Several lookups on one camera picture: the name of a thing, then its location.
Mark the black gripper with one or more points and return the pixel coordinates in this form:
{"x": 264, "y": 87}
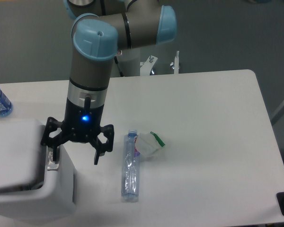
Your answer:
{"x": 80, "y": 126}

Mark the white trash can lid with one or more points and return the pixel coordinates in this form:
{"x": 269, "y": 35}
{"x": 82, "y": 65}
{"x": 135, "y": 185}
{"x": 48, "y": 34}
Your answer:
{"x": 22, "y": 158}

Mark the white plastic trash can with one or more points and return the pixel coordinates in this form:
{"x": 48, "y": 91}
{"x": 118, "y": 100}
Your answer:
{"x": 52, "y": 198}

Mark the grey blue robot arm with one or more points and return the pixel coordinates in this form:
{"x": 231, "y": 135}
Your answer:
{"x": 100, "y": 29}

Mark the empty clear plastic bottle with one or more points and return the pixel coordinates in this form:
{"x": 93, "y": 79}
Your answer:
{"x": 130, "y": 168}

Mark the crumpled white green paper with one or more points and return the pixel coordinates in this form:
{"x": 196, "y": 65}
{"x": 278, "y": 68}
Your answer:
{"x": 149, "y": 145}

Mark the white clamp with bolt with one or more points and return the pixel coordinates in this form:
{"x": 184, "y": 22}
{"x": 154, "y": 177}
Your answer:
{"x": 175, "y": 65}

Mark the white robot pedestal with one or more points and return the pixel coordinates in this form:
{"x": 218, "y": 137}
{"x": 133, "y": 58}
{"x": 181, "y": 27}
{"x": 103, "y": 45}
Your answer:
{"x": 126, "y": 63}

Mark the white metal base bracket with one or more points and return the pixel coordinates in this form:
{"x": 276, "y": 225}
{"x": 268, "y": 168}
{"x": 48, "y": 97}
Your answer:
{"x": 147, "y": 67}

